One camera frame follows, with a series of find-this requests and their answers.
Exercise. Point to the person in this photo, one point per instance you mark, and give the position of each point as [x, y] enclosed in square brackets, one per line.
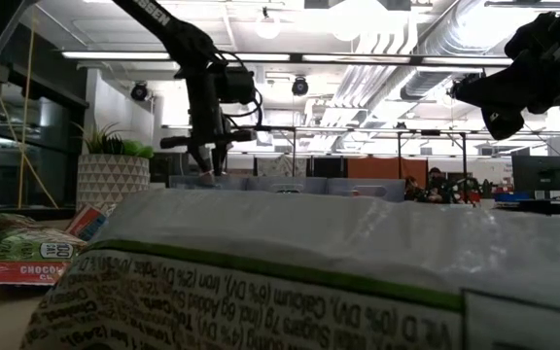
[412, 188]
[438, 185]

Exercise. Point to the blue plastic crate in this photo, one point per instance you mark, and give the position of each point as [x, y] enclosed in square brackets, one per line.
[511, 196]

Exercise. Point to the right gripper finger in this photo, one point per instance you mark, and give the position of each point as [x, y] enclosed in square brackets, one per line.
[469, 92]

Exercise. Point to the green and red granola bar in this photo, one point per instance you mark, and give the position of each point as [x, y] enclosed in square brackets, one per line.
[27, 248]

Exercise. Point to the black ceiling spotlight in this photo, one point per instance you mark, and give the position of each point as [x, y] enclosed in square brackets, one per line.
[139, 91]
[300, 86]

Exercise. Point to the black computer monitor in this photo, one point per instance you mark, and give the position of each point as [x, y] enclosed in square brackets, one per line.
[540, 172]

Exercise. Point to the black background workstation frame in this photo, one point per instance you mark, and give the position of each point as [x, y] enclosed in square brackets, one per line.
[430, 131]

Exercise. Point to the silver ventilation duct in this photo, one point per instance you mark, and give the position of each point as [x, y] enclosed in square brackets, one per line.
[426, 82]

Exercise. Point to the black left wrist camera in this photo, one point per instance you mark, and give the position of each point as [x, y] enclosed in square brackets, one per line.
[234, 85]

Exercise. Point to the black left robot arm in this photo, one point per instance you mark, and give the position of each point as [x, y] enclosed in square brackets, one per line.
[173, 29]

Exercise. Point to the blue and white granola bar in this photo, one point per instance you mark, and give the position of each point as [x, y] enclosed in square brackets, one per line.
[280, 272]

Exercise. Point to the white globe pendant lamp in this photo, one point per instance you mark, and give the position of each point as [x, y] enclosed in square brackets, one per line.
[268, 26]

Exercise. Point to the orange partition panel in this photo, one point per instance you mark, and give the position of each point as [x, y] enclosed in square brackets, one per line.
[382, 167]

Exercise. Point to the white triangle-patterned plant pot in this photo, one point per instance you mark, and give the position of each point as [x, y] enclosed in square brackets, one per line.
[112, 187]

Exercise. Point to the green succulent plant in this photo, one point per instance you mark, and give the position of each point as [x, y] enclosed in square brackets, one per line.
[110, 143]

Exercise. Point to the ceiling strip light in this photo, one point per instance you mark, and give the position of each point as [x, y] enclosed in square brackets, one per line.
[115, 55]
[260, 57]
[465, 60]
[358, 58]

